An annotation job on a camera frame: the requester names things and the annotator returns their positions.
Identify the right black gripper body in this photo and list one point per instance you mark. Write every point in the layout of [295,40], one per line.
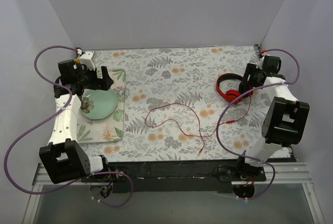
[247,77]

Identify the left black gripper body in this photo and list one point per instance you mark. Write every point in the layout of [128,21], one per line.
[98,80]

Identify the red headphones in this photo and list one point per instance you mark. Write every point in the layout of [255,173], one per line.
[230,94]

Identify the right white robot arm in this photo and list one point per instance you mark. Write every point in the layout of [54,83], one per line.
[285,120]

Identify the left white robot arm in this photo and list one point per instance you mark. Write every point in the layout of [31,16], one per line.
[62,157]

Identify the green ceramic plate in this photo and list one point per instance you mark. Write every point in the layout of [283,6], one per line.
[98,104]

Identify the floral rectangular tray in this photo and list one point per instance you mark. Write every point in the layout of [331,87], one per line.
[111,128]

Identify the floral tablecloth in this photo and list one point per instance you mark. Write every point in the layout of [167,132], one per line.
[172,108]

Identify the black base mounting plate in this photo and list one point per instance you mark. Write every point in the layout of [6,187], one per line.
[170,176]

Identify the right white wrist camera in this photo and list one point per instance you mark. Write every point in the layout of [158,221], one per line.
[262,62]

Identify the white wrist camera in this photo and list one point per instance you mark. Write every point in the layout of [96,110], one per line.
[86,58]
[262,62]

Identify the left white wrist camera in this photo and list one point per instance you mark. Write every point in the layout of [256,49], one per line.
[86,58]

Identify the aluminium frame rail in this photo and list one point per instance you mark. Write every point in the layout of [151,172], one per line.
[184,192]

